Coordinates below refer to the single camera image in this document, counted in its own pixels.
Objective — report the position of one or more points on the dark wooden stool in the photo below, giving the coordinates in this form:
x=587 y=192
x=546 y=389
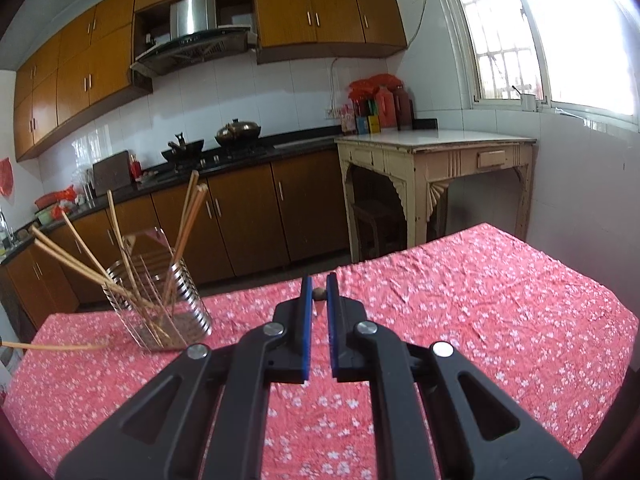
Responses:
x=380 y=230

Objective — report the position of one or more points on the red floral tablecloth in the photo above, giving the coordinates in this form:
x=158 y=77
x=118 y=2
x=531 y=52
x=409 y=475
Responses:
x=475 y=310

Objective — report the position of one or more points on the brown wall cabinets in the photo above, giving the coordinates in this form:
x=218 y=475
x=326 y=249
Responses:
x=310 y=10

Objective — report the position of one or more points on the large red bottle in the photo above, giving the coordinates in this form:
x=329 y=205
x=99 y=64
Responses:
x=386 y=110

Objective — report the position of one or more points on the steel faucet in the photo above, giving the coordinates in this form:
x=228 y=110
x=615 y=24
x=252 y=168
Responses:
x=5 y=230

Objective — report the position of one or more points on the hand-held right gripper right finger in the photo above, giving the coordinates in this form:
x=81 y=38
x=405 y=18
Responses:
x=360 y=355

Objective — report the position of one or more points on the black gas stove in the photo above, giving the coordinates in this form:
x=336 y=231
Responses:
x=235 y=152

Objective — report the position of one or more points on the small red bottle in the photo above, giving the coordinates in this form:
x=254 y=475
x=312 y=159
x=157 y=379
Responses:
x=135 y=167

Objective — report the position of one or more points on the large dark bottle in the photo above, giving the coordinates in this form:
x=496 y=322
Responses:
x=404 y=107

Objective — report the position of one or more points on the large barred window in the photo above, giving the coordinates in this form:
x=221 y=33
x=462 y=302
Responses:
x=550 y=35

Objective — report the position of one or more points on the green basin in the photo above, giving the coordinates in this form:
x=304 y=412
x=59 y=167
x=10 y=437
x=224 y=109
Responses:
x=47 y=215

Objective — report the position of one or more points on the red bag on wall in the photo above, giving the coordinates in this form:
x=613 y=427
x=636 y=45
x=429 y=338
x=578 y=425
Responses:
x=5 y=177

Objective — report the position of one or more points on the red basin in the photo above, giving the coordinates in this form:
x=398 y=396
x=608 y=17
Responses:
x=47 y=201

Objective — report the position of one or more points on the steel range hood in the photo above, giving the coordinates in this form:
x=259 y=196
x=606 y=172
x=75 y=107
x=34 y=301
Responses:
x=192 y=15

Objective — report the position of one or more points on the brown cutting board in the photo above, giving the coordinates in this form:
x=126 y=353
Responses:
x=112 y=170

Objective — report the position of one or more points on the white cup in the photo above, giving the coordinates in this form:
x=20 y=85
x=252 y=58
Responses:
x=528 y=101

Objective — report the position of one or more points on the cream wooden side table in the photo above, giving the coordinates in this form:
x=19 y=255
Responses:
x=435 y=160

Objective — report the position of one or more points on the dark wok with lid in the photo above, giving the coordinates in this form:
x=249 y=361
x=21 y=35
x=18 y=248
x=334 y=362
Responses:
x=240 y=132

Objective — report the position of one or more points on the red plastic bag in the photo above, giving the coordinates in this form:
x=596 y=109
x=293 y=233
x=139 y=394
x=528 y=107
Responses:
x=372 y=85

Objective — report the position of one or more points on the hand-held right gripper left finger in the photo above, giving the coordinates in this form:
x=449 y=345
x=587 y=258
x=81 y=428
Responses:
x=280 y=355

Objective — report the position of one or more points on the wall outlet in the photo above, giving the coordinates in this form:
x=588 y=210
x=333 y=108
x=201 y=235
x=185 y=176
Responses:
x=330 y=112

